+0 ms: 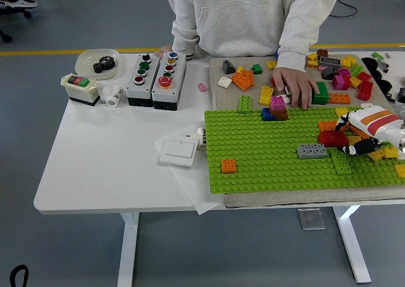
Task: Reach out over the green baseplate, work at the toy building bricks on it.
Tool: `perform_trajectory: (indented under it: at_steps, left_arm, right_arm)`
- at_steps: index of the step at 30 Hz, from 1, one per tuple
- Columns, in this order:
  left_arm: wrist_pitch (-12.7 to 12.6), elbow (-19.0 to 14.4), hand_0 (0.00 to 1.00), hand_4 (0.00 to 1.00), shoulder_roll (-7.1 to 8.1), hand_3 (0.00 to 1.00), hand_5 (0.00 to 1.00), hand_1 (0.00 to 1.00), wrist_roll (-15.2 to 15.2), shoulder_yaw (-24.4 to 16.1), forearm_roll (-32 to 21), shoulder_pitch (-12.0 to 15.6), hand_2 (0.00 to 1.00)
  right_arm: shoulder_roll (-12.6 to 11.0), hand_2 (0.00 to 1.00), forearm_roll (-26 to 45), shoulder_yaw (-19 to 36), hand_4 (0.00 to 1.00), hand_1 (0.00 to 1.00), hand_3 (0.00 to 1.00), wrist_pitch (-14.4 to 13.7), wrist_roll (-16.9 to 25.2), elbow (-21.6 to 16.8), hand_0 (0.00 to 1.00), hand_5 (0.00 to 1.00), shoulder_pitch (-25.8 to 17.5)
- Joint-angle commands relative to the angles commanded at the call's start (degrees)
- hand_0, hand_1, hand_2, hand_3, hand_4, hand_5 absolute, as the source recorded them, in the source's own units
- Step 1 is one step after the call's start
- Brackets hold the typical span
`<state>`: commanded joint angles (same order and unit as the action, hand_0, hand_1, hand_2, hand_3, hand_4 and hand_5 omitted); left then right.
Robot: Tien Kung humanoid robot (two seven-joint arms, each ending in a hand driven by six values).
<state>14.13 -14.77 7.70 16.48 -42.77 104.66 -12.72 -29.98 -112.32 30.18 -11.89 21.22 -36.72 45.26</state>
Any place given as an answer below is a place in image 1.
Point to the white table leg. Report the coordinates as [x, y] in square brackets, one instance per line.
[351, 242]
[128, 252]

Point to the beige red-green switch box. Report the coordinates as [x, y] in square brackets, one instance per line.
[80, 92]

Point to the white paper sheet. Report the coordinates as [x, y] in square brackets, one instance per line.
[196, 185]

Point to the orange wedge brick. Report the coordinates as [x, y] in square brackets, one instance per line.
[243, 79]

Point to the person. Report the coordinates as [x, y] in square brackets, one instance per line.
[237, 14]

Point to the small pink piece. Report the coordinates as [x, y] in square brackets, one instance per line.
[322, 67]

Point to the dark grey slope brick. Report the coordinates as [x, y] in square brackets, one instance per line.
[228, 67]
[329, 73]

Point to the blue brick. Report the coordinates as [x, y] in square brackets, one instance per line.
[267, 114]

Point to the clear floor plate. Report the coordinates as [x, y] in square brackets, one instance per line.
[311, 219]

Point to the white pipe fitting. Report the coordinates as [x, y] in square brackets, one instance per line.
[103, 93]

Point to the tall red brick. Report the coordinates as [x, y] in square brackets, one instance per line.
[366, 90]

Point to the large dark green brick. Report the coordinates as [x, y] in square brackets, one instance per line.
[322, 97]

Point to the yellow square brick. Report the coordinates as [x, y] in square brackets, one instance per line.
[354, 140]
[377, 155]
[272, 65]

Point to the small green brick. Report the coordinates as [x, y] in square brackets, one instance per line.
[257, 69]

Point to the green studded baseplate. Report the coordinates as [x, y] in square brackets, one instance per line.
[253, 141]

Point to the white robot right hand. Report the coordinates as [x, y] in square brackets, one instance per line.
[373, 122]

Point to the small black box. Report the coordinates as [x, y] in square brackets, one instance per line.
[402, 95]

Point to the grey emergency-stop control box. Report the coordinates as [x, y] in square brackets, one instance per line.
[177, 78]

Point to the large magenta brick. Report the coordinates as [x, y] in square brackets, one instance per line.
[339, 82]

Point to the person's right forearm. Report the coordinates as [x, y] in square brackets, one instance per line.
[186, 27]

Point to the large white labelled tube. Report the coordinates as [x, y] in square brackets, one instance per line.
[114, 97]

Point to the small pink brick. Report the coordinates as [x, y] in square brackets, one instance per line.
[202, 87]

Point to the white wall switch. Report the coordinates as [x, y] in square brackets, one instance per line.
[177, 150]

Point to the brown brick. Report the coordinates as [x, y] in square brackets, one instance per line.
[281, 115]
[322, 52]

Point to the grey four-button control box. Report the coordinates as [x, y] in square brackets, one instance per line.
[133, 92]

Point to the white square tile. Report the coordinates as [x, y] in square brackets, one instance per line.
[288, 90]
[287, 99]
[224, 82]

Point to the grey metal part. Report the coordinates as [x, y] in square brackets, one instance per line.
[383, 66]

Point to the black white sneaker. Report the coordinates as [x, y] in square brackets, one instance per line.
[22, 2]

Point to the black gear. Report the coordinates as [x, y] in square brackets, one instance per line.
[108, 62]
[99, 67]

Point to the person's left hand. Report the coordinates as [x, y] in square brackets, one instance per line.
[297, 84]

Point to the red long brick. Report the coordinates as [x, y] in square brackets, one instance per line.
[330, 138]

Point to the yellow window brick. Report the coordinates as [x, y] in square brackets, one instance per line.
[312, 64]

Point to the orange square brick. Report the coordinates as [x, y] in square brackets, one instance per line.
[228, 166]

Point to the small white labelled tube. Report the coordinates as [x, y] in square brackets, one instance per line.
[201, 139]

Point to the lime green long plate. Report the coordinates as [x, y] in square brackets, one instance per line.
[341, 161]

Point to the clear plastic bag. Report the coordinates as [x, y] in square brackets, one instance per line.
[398, 108]

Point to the white brick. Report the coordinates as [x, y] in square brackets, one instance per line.
[366, 105]

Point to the grey-brown mat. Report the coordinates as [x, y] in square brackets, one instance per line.
[231, 97]

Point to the person's left forearm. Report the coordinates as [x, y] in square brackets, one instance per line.
[297, 46]

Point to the person's right hand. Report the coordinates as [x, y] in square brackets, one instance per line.
[166, 50]

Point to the small yellow slope brick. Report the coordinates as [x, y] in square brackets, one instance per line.
[240, 69]

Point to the white plastic bowl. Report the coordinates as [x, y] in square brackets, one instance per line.
[85, 62]

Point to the dark grey long brick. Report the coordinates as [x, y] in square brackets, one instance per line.
[330, 61]

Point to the yellow long brick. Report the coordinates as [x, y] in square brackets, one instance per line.
[266, 96]

